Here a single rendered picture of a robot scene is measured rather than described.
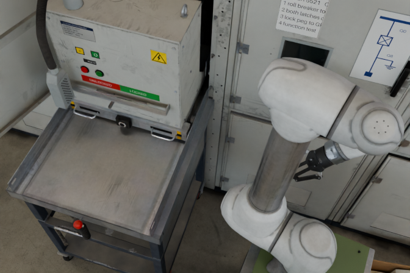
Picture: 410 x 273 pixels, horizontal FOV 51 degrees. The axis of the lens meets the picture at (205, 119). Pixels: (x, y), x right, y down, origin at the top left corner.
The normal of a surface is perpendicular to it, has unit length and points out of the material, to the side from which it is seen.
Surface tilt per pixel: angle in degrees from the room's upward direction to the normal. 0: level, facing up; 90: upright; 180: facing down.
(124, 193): 0
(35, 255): 0
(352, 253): 4
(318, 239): 8
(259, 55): 90
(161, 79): 90
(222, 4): 90
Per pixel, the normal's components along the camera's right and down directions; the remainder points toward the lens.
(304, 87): -0.28, -0.19
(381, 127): -0.14, 0.00
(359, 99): -0.11, -0.51
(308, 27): -0.30, 0.76
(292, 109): -0.57, 0.56
